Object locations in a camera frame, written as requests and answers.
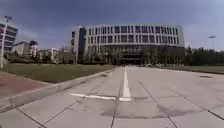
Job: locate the large white office building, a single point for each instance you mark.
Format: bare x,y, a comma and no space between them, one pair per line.
133,38

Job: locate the grey multi-storey building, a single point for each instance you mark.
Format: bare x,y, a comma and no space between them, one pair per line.
10,38

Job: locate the grass strip with kerb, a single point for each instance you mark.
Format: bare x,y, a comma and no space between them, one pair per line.
200,68

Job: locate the white painted line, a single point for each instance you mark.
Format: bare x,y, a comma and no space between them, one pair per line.
126,86

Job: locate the pale concrete slab pavement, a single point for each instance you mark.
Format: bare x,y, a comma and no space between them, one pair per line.
146,96

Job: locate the dark manhole cover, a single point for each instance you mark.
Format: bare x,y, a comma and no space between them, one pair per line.
205,76

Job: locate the green grass lawn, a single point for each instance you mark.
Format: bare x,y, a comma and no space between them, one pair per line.
56,70

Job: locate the cluster of low buildings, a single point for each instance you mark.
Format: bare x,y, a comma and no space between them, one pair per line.
40,53

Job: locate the distant street lamp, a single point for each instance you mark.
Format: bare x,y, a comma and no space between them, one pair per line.
212,41

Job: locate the tall pale lamp pole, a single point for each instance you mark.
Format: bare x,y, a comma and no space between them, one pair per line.
3,43

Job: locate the red brick paving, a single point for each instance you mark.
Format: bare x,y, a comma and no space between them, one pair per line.
16,83

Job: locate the row of dark trees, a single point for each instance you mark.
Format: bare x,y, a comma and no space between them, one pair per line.
205,56

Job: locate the grey concrete kerb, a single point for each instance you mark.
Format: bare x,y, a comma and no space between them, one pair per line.
43,91

